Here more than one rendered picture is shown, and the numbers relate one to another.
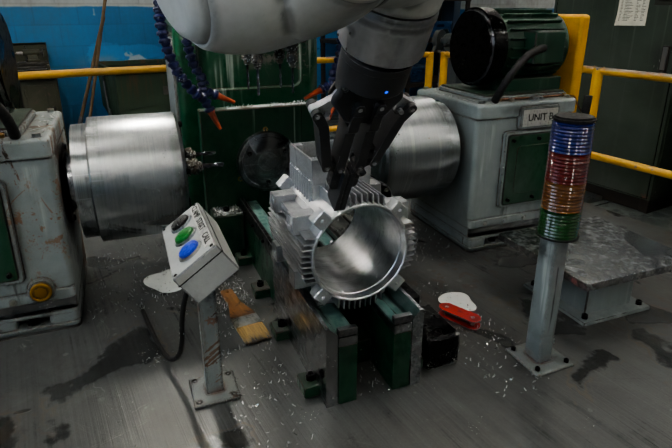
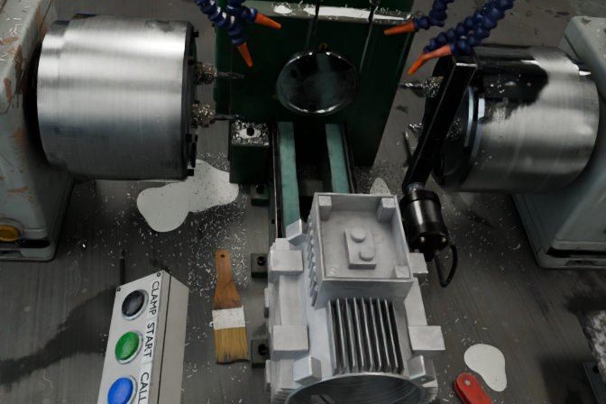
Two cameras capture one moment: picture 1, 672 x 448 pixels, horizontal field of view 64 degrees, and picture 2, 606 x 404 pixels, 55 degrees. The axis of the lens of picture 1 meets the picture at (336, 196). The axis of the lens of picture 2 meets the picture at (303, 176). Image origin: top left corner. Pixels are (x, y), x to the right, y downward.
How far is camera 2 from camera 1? 0.55 m
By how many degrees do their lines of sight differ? 30
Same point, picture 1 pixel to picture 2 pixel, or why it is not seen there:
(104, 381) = (55, 371)
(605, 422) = not seen: outside the picture
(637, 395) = not seen: outside the picture
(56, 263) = (22, 209)
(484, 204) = (587, 228)
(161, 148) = (155, 108)
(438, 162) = (544, 178)
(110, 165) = (86, 122)
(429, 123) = (555, 125)
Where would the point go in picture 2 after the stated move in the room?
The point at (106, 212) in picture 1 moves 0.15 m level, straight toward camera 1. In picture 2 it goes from (80, 169) to (65, 257)
